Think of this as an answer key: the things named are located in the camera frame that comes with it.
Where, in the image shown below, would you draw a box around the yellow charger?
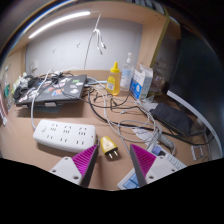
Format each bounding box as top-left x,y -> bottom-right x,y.
99,135 -> 120,161

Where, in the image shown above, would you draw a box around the grey cable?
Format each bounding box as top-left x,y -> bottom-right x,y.
99,89 -> 164,151

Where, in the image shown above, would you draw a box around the yellow squeeze bottle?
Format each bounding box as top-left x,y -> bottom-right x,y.
105,61 -> 121,97

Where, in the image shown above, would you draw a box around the white hanging cable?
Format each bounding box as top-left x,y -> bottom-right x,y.
83,11 -> 108,71

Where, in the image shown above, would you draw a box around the black laptop with stickers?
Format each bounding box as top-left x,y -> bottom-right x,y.
14,73 -> 88,108

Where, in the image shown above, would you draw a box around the white power strip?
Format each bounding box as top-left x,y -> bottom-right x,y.
32,119 -> 98,154

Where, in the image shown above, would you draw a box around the white power strip cable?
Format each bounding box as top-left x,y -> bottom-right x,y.
30,68 -> 54,131

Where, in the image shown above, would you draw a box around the black pouch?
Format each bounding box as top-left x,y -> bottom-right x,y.
149,102 -> 194,137

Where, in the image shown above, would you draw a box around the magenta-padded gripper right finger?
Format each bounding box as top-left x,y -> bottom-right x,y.
129,143 -> 178,187

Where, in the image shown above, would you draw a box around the white light bar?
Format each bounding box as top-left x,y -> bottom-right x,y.
28,10 -> 92,40

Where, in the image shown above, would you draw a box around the black headphones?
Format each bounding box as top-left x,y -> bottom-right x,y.
13,75 -> 38,101

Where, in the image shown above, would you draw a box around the black cable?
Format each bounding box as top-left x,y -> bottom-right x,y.
87,89 -> 214,146

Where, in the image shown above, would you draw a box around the clear green-labelled water bottle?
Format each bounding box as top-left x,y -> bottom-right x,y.
2,66 -> 13,108

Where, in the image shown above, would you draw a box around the clear pump bottle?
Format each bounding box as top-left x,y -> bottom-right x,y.
119,52 -> 135,92

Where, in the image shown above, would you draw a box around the black monitor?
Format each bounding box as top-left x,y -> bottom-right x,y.
166,26 -> 224,158

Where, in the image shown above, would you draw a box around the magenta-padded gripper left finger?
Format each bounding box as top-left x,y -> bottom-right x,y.
49,144 -> 100,188

